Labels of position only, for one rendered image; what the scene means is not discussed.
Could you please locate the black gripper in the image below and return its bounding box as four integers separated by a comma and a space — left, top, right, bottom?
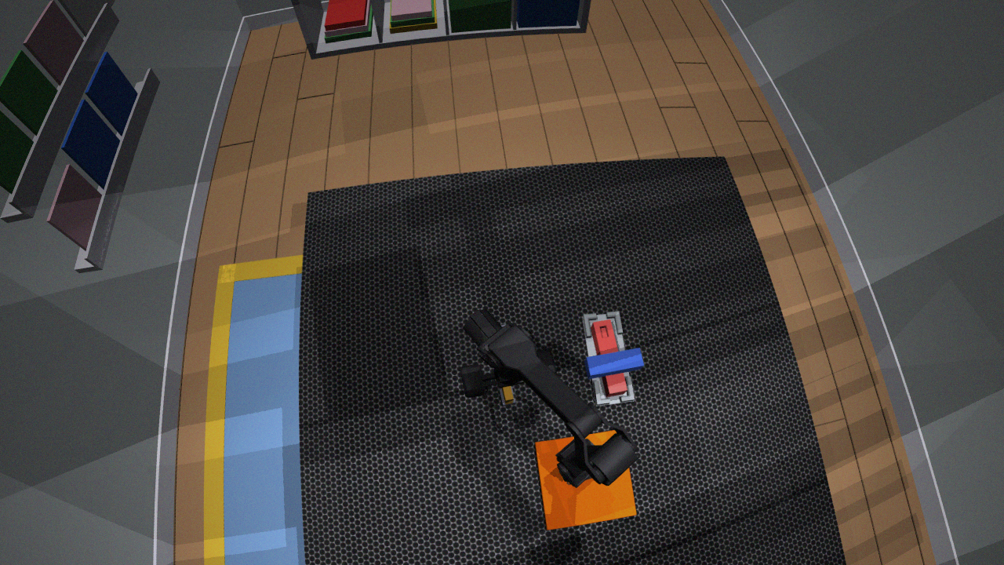
460, 349, 557, 398

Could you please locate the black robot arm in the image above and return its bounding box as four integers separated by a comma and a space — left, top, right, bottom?
462, 309, 639, 488

